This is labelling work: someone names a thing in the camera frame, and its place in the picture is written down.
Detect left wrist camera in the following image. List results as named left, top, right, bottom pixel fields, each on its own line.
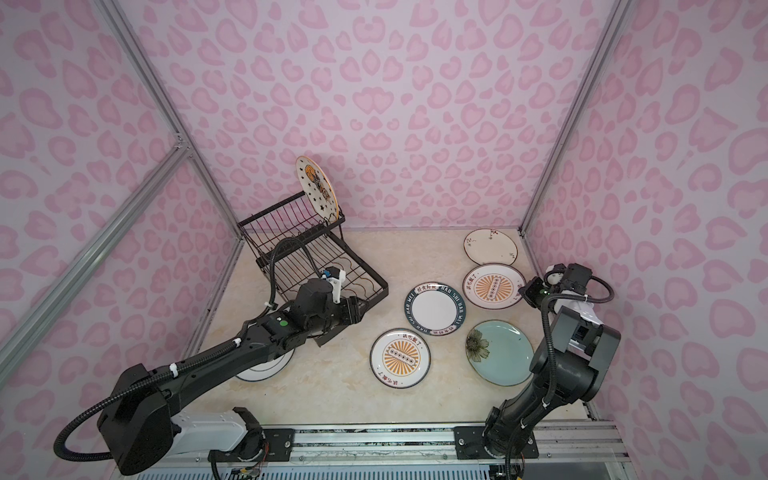
left=321, top=266, right=346, bottom=304

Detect black wire dish rack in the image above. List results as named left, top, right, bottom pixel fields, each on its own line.
left=238, top=192, right=389, bottom=314

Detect aluminium frame diagonal beam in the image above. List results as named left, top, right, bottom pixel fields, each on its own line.
left=1, top=142, right=189, bottom=385

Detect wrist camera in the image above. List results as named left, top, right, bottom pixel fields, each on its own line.
left=321, top=266, right=346, bottom=304
left=543, top=263, right=567, bottom=285

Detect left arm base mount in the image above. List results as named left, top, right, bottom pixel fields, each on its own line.
left=208, top=428, right=296, bottom=464

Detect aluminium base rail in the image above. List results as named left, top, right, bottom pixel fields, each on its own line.
left=141, top=420, right=638, bottom=479

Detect cream star cartoon plate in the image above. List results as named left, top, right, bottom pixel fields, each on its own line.
left=295, top=156, right=341, bottom=223

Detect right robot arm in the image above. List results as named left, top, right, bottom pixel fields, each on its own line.
left=483, top=263, right=621, bottom=460

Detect aluminium frame post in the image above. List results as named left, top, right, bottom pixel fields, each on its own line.
left=518, top=0, right=636, bottom=239
left=94, top=0, right=242, bottom=239

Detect white plate brown rim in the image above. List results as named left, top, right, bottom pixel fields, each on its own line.
left=463, top=228, right=519, bottom=265

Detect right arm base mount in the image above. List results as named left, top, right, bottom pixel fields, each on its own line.
left=452, top=425, right=539, bottom=460

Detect aluminium frame post right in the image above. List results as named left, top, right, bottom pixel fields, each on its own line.
left=518, top=0, right=636, bottom=239

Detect aluminium frame post left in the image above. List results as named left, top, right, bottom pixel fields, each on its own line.
left=94, top=0, right=242, bottom=239

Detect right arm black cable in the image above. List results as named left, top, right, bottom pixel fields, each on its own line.
left=538, top=274, right=616, bottom=409

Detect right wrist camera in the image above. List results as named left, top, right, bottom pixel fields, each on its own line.
left=543, top=263, right=567, bottom=285

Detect white plate dark blue rim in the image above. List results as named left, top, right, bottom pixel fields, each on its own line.
left=404, top=282, right=467, bottom=336

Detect light green flower plate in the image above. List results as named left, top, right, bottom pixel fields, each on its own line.
left=465, top=320, right=533, bottom=387

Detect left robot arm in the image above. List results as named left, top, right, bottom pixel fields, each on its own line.
left=97, top=278, right=370, bottom=475

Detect white plate black rings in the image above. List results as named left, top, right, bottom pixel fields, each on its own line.
left=235, top=349, right=296, bottom=383

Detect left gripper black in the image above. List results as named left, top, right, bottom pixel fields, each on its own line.
left=308, top=294, right=372, bottom=337

